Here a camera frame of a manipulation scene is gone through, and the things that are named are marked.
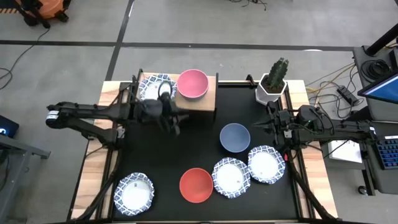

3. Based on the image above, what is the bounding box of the black power strip cable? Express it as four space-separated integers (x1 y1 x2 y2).
307 65 364 124

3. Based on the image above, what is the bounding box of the yellow floor cable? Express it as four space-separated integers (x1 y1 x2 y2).
306 63 357 125

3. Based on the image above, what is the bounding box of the grey keyboard desk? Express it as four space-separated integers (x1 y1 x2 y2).
359 120 398 196

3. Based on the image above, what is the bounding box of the computer monitor with blue screen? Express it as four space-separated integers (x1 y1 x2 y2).
356 73 398 105

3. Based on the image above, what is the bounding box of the white paper sheet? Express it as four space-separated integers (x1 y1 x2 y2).
328 139 364 164

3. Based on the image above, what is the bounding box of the black left arm cable bundle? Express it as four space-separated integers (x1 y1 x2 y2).
76 149 121 221

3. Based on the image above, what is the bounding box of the pink plastic bowl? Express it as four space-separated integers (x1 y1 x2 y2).
176 68 210 100

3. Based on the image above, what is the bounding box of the orange shop vacuum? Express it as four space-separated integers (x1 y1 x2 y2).
14 0 72 29

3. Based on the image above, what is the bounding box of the green cactus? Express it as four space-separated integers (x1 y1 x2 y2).
267 57 290 91

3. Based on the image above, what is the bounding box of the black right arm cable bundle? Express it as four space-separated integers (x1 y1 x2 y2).
285 149 335 221

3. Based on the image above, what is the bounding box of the black backlit keyboard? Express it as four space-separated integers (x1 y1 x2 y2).
374 136 398 170

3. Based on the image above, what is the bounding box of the black pole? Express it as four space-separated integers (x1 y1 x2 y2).
366 22 398 57

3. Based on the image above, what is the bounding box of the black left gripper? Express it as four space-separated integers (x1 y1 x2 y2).
135 98 190 137

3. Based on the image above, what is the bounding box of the black power strip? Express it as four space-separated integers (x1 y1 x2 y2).
336 85 361 106

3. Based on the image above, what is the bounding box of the blue patterned paper bowl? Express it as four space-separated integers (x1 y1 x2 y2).
113 172 155 217
247 144 287 185
136 73 178 102
211 156 251 199

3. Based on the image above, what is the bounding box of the black device with blue light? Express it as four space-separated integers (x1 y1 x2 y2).
0 114 20 139

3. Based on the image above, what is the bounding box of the grey metal desk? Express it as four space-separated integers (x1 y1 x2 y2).
0 133 51 224

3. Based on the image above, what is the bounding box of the red plastic bowl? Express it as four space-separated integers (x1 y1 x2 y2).
178 167 215 204

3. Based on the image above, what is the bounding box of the coiled black cable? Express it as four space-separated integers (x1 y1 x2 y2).
360 58 393 82

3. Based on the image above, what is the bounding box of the blue plastic bowl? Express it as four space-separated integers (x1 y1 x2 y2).
219 123 251 154

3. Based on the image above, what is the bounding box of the black table mat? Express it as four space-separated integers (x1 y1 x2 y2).
111 83 301 222

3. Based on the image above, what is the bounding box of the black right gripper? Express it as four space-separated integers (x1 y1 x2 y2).
253 100 296 147

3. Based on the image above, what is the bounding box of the black aluminium table frame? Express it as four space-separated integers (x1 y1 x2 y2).
67 70 340 223

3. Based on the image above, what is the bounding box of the white hexagonal plant pot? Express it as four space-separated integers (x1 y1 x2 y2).
254 73 289 106

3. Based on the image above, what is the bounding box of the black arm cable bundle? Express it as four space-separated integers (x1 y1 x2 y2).
285 149 335 221
76 149 121 221

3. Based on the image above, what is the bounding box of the black diagonal bar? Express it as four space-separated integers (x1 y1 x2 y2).
346 106 373 124

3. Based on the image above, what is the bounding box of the grey monitor desk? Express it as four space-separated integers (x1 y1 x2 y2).
352 45 398 123

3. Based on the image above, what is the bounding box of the black vacuum power cable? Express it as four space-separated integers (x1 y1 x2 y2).
0 27 52 91

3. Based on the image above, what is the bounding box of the black tangled floor cable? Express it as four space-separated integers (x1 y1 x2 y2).
228 0 269 12

